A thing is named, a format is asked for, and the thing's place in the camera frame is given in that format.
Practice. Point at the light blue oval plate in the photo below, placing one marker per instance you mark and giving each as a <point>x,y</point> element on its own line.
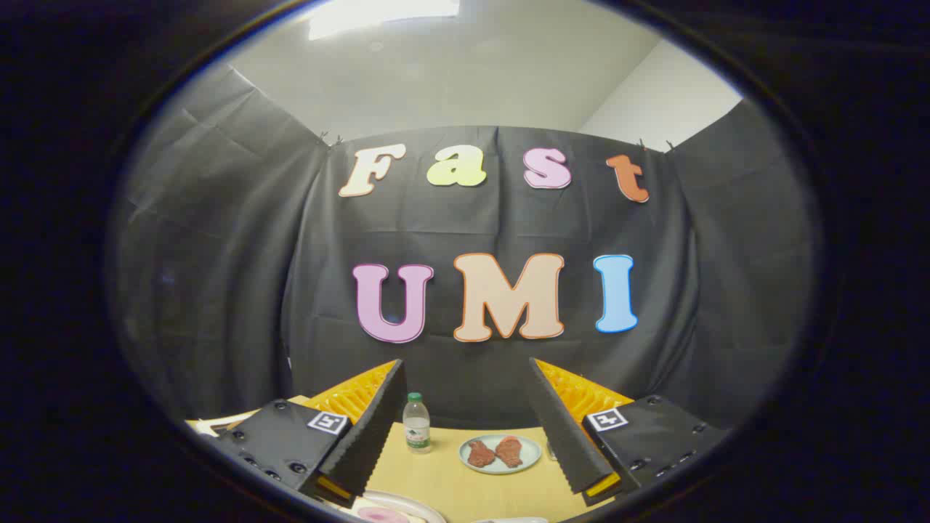
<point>534,454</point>

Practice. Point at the brown meat patty orange edge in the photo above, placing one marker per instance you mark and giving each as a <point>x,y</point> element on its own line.
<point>509,451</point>

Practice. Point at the black backdrop cloth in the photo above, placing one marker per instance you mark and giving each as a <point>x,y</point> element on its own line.
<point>290,218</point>

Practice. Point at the pink ham slice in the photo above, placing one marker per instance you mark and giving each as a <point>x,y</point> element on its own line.
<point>383,515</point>

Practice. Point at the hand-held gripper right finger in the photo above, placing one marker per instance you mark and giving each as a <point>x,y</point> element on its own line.
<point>563,428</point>

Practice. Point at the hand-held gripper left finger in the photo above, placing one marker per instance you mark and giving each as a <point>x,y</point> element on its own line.
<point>374,428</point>

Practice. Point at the clear water bottle green cap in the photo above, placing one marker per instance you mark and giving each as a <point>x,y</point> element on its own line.
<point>416,428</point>

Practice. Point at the round beige plate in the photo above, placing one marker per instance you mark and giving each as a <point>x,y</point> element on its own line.
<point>425,506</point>

